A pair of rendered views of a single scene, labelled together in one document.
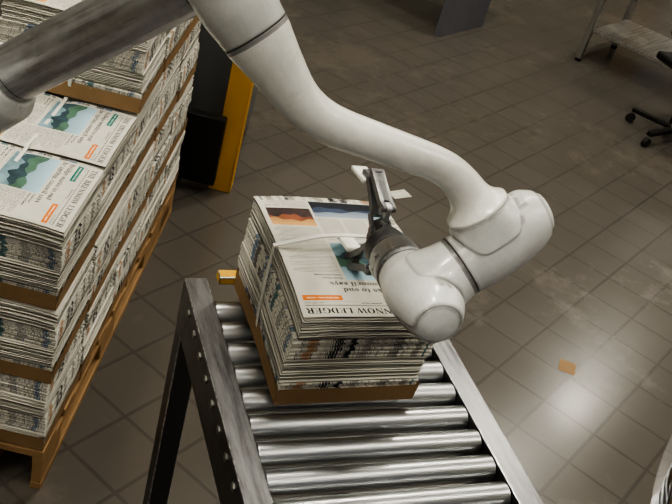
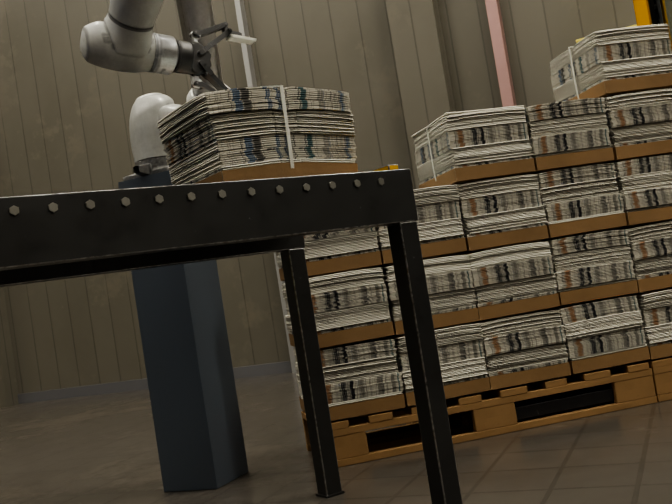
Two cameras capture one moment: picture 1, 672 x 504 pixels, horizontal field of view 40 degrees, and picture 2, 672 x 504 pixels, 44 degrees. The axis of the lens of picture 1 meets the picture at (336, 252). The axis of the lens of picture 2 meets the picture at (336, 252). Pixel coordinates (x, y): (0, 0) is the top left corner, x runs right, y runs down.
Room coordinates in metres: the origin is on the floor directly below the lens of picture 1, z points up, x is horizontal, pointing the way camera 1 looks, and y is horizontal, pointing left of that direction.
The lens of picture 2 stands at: (1.36, -2.04, 0.57)
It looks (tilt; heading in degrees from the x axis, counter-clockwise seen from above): 2 degrees up; 83
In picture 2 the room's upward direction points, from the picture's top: 9 degrees counter-clockwise
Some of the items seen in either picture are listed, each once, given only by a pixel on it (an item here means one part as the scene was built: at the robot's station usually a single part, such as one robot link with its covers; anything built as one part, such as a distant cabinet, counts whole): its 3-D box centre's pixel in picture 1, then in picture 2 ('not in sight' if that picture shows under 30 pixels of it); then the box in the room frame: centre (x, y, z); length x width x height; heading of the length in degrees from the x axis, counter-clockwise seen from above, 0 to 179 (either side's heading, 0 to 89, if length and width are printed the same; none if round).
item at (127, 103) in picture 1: (85, 68); (474, 178); (2.25, 0.80, 0.86); 0.38 x 0.29 x 0.04; 96
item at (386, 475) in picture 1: (382, 475); not in sight; (1.18, -0.19, 0.77); 0.47 x 0.05 x 0.05; 116
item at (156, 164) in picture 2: not in sight; (156, 169); (1.17, 0.70, 1.03); 0.22 x 0.18 x 0.06; 60
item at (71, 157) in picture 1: (56, 226); (458, 308); (2.12, 0.79, 0.42); 1.17 x 0.39 x 0.83; 4
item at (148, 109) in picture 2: not in sight; (156, 127); (1.19, 0.72, 1.17); 0.18 x 0.16 x 0.22; 179
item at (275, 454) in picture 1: (370, 448); not in sight; (1.24, -0.17, 0.77); 0.47 x 0.05 x 0.05; 116
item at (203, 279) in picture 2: not in sight; (184, 328); (1.18, 0.72, 0.50); 0.20 x 0.20 x 1.00; 60
